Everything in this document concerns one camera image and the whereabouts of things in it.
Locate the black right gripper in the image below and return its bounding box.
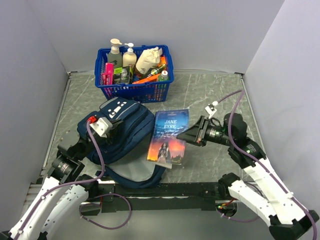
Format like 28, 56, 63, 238
176, 115, 234, 147

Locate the blue Jane Eyre book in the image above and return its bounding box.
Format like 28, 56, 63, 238
147, 109, 189, 169

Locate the navy blue student backpack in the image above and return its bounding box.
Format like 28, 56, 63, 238
77, 97, 166, 189

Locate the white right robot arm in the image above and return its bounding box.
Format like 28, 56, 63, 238
177, 113, 320, 240

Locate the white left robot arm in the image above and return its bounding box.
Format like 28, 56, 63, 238
0, 116, 123, 240

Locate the blue plastic shopping basket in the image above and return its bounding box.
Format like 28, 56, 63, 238
94, 44, 175, 104

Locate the orange package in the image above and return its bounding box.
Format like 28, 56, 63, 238
133, 73, 160, 85

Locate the pink box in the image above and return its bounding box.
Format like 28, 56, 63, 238
101, 62, 114, 86

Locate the green glass bottle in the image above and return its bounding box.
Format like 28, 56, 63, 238
147, 63, 167, 77

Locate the black green box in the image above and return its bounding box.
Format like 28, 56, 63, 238
112, 66, 134, 85

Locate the beige cloth sack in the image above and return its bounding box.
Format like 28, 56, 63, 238
134, 46, 163, 77

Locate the grey pump bottle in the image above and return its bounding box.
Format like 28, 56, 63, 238
107, 38, 123, 69

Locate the cream pump lotion bottle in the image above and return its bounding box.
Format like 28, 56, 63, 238
122, 42, 137, 69

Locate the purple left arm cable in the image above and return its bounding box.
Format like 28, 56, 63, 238
14, 121, 106, 236

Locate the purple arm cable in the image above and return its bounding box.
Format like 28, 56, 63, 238
14, 121, 106, 236
216, 89, 318, 240

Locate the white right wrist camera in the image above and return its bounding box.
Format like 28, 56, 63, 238
204, 101, 219, 119

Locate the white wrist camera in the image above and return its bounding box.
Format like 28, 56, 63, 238
89, 117, 113, 138
204, 101, 219, 119

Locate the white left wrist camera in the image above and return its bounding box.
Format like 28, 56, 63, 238
89, 117, 113, 138

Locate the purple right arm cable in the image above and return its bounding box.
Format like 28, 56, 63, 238
216, 89, 318, 240

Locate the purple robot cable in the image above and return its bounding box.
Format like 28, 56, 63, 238
79, 193, 133, 230

